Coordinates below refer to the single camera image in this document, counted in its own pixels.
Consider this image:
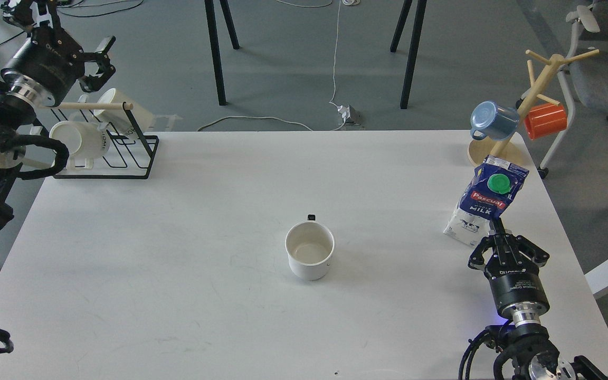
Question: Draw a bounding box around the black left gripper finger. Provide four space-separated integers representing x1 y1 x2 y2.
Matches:
77 36 116 93
2 1 61 40

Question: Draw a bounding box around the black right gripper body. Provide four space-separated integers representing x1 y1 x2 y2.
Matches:
483 243 550 325

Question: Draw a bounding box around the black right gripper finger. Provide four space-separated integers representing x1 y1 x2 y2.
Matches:
513 235 550 269
468 218 508 270

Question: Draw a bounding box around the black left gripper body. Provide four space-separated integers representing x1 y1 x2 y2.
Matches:
1 29 85 106

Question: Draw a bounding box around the blue white milk carton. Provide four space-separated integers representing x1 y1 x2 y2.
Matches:
443 155 530 247

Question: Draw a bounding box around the white ceramic mug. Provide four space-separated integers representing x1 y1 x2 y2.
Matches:
285 214 336 281

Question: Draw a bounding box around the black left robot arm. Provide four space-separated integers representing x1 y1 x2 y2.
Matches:
0 1 116 231

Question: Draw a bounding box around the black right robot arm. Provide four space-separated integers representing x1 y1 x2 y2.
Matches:
458 218 605 379

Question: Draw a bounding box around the white mug on rack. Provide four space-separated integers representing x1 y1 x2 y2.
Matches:
49 120 111 170

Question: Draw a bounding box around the wooden mug tree stand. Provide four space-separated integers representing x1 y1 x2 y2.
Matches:
468 50 600 165

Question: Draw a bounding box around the blue hanging mug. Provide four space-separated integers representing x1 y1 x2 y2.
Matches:
470 100 520 140

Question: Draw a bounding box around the orange hanging mug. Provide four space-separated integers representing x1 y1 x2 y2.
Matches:
524 103 568 140

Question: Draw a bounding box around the black table leg left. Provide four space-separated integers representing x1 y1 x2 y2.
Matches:
203 1 241 106

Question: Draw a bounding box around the black table leg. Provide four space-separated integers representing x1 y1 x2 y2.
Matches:
203 1 241 106
390 1 428 110

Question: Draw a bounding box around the white power adapter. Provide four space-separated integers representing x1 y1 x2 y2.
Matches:
336 105 362 127

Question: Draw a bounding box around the grey office chair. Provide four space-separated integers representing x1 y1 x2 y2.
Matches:
539 0 608 193

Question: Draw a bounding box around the black table leg right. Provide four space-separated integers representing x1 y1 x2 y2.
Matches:
390 1 428 110

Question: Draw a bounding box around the black wire cup rack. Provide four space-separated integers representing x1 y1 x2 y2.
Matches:
54 103 160 179

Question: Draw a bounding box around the black floor cable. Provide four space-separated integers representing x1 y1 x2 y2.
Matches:
0 0 145 72

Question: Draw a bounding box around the white floor cable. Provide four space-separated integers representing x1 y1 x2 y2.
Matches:
197 0 361 132

